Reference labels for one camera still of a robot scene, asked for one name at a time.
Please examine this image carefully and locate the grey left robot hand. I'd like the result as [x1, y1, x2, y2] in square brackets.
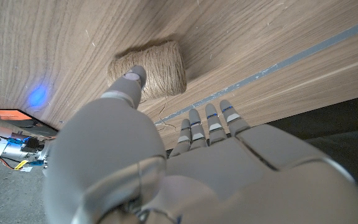
[42, 64, 358, 224]

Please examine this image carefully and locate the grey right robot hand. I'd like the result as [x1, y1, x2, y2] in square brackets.
[1, 133, 52, 170]

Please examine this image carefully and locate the brown twine spool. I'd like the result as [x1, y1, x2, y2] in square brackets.
[106, 40, 188, 131]

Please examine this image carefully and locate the orange and black package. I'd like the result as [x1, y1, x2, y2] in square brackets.
[0, 108, 58, 138]

